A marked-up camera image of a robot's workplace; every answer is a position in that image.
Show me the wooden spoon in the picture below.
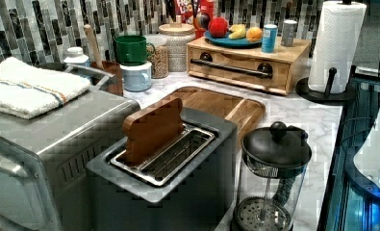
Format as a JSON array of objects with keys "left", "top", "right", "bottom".
[{"left": 84, "top": 24, "right": 104, "bottom": 69}]

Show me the stainless steel toaster oven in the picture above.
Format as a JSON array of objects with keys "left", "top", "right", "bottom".
[{"left": 0, "top": 85, "right": 139, "bottom": 231}]

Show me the wooden cutting board tray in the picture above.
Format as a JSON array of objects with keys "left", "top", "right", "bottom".
[{"left": 166, "top": 87, "right": 266, "bottom": 150}]

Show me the white paper towel roll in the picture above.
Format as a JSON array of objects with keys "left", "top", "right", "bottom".
[{"left": 308, "top": 1, "right": 367, "bottom": 93}]

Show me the black paper towel holder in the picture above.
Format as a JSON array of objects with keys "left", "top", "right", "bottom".
[{"left": 295, "top": 67, "right": 356, "bottom": 106}]

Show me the brown wooden utensil box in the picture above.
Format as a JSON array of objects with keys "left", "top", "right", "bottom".
[{"left": 90, "top": 61, "right": 123, "bottom": 96}]

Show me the black two-slot toaster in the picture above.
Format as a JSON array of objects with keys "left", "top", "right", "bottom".
[{"left": 88, "top": 108, "right": 238, "bottom": 231}]

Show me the wooden drawer box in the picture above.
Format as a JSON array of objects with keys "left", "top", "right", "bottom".
[{"left": 187, "top": 37, "right": 311, "bottom": 95}]

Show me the light blue mug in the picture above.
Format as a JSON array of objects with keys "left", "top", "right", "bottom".
[{"left": 120, "top": 62, "right": 152, "bottom": 91}]

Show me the ceramic canister with wooden lid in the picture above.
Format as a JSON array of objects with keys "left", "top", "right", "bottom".
[{"left": 159, "top": 15, "right": 195, "bottom": 72}]

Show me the dark grey pot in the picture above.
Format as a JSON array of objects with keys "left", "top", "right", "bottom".
[{"left": 37, "top": 63, "right": 66, "bottom": 71}]

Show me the blue round plate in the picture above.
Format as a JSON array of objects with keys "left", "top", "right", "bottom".
[{"left": 204, "top": 31, "right": 262, "bottom": 48}]

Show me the yellow banana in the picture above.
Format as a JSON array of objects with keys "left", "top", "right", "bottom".
[{"left": 228, "top": 24, "right": 246, "bottom": 39}]

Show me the red apple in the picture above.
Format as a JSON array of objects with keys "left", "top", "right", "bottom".
[{"left": 209, "top": 17, "right": 228, "bottom": 39}]

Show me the red cereal box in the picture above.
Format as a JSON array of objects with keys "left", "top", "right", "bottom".
[{"left": 174, "top": 0, "right": 214, "bottom": 39}]

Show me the glass jar with grains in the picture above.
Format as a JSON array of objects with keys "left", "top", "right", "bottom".
[{"left": 145, "top": 34, "right": 169, "bottom": 79}]

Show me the blue salt shaker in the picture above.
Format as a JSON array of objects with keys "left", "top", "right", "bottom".
[{"left": 262, "top": 24, "right": 277, "bottom": 53}]

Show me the white lidded bottle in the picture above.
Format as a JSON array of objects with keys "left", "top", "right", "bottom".
[{"left": 63, "top": 47, "right": 91, "bottom": 81}]

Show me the brown toast slice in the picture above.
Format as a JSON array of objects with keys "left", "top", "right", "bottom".
[{"left": 121, "top": 96, "right": 184, "bottom": 167}]

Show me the white striped folded towel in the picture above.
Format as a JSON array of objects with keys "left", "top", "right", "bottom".
[{"left": 0, "top": 57, "right": 90, "bottom": 119}]

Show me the green mug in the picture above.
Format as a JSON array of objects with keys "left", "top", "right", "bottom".
[{"left": 114, "top": 35, "right": 156, "bottom": 66}]

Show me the grey pepper shaker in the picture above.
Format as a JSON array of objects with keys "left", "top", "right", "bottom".
[{"left": 281, "top": 19, "right": 297, "bottom": 47}]

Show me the orange fruit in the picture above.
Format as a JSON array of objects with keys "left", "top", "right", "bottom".
[{"left": 245, "top": 27, "right": 263, "bottom": 42}]

